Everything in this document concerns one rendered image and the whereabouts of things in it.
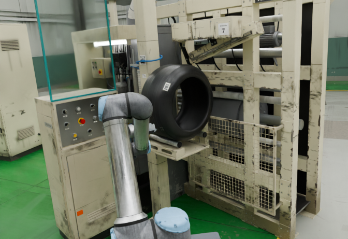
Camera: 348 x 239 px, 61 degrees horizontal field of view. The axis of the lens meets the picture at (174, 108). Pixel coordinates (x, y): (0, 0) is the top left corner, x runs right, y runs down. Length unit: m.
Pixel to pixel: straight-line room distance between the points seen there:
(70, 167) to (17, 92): 2.91
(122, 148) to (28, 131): 4.07
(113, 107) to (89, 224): 1.52
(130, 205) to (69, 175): 1.19
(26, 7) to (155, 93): 11.29
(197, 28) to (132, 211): 1.47
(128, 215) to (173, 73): 1.09
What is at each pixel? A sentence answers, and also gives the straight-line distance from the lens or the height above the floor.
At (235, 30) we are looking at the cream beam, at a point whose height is 1.69.
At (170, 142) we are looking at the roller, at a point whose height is 0.91.
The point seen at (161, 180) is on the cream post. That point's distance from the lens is 2.67.
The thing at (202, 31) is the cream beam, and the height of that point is 1.69.
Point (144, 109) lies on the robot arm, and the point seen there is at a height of 1.33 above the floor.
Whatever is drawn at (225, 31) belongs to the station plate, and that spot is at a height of 1.68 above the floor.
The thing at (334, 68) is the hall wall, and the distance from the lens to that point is 11.18.
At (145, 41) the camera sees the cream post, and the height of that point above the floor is 1.65.
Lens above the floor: 1.64
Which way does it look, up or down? 13 degrees down
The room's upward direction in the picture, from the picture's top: 4 degrees counter-clockwise
